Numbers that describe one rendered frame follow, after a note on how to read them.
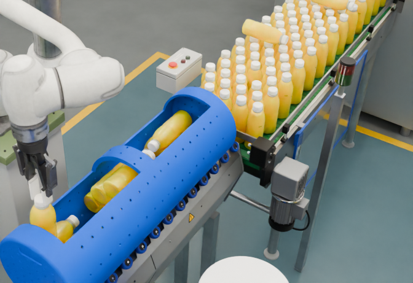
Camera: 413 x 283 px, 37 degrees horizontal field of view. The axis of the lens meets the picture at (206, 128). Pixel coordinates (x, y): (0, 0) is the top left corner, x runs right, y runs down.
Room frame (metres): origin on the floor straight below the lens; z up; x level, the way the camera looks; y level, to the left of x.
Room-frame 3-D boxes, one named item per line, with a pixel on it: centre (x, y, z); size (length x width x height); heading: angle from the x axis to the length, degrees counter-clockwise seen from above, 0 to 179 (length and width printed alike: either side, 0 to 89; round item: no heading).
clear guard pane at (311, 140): (2.26, -0.57, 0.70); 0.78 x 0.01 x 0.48; 151
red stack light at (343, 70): (2.00, -0.52, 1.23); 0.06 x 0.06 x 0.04
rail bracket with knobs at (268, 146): (1.78, -0.22, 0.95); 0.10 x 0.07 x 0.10; 61
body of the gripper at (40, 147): (1.15, 0.43, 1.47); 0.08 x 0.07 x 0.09; 61
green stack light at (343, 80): (2.00, -0.52, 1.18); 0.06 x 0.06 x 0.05
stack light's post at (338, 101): (2.00, -0.52, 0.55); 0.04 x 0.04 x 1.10; 61
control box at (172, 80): (2.16, 0.13, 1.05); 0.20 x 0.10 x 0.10; 151
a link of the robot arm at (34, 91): (1.15, 0.42, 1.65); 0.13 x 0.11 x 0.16; 116
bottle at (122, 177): (1.40, 0.23, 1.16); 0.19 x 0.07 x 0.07; 151
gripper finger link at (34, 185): (1.16, 0.45, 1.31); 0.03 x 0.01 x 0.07; 151
